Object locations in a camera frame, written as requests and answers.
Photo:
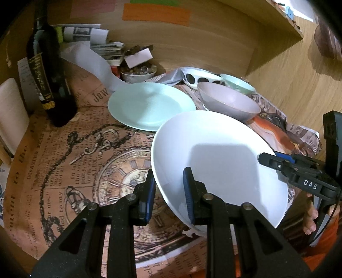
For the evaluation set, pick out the stack of magazines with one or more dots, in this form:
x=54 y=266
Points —
x=112 y=50

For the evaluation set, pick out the small bowl of trinkets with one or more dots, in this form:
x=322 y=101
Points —
x=133 y=78

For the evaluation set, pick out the grey bowl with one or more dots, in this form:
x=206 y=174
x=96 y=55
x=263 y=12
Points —
x=227 y=101

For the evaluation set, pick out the white paper strip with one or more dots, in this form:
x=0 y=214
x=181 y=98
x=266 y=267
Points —
x=93 y=64

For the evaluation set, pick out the person's right hand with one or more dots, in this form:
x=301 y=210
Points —
x=310 y=217

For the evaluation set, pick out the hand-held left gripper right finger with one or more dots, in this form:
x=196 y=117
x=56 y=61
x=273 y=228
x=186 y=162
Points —
x=188 y=197

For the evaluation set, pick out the small light green bowl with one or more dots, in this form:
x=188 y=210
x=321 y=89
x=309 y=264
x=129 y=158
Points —
x=237 y=82

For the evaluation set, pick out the dark wine bottle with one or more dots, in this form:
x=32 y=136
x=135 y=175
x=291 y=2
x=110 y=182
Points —
x=53 y=88

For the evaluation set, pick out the white card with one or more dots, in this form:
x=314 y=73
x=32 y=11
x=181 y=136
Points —
x=137 y=57

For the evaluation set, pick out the light green plate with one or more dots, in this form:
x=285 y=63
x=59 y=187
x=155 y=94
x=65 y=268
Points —
x=149 y=104

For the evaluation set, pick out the white plate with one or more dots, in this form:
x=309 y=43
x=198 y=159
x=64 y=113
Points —
x=213 y=133

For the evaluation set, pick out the orange paper sheet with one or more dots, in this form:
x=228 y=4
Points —
x=155 y=14

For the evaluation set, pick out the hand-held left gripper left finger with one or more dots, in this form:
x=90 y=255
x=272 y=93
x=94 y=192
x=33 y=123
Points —
x=149 y=197

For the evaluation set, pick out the small red box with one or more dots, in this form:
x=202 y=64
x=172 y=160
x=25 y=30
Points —
x=115 y=71

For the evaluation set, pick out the white dish with black dots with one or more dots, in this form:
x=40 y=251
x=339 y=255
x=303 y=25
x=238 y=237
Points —
x=196 y=73

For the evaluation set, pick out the brown wooden object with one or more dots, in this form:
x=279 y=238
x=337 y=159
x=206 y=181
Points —
x=327 y=40

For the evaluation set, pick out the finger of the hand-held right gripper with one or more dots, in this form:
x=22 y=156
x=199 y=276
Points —
x=272 y=161
x=287 y=157

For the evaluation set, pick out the folded newspaper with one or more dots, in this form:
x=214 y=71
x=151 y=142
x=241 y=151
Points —
x=80 y=32

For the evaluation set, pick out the green paper sheet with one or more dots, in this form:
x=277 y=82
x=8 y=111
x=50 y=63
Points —
x=155 y=2

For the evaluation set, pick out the white printed paper sheet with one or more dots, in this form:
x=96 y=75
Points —
x=24 y=72

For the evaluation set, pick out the white rectangular panel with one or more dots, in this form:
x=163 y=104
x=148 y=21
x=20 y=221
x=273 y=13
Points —
x=13 y=112

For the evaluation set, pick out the newspaper print tablecloth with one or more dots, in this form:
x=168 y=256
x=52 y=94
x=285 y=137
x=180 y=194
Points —
x=80 y=173

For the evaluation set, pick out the pink paper sheet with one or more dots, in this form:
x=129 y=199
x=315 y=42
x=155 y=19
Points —
x=90 y=8

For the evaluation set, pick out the wooden shelf board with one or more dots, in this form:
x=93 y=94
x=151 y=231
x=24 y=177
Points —
x=278 y=24

